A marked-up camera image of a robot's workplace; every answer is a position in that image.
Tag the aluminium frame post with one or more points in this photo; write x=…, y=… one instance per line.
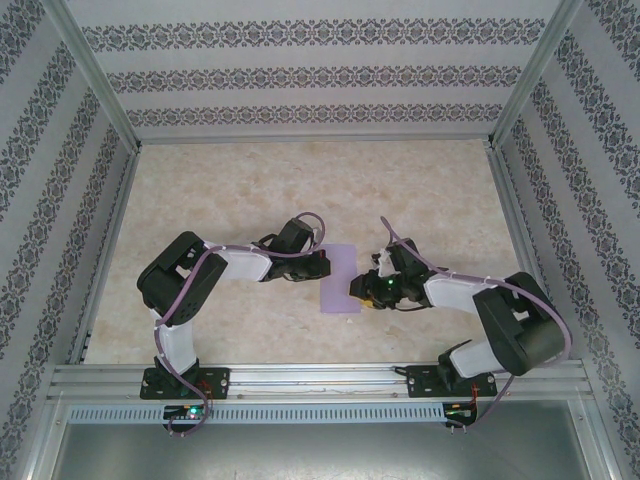
x=537, y=70
x=597, y=440
x=95, y=75
x=47, y=440

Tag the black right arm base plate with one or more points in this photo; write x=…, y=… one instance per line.
x=420, y=382

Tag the aluminium mounting rail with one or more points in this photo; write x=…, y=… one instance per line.
x=310, y=380

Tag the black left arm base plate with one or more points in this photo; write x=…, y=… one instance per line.
x=220, y=382

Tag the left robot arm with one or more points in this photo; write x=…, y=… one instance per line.
x=180, y=345

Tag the grey metal panel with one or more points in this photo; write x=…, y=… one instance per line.
x=320, y=455

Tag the purple paper sheet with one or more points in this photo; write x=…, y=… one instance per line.
x=337, y=295

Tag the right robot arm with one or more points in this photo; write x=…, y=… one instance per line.
x=520, y=325

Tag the aluminium side rail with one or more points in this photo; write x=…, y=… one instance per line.
x=520, y=235
x=107, y=250

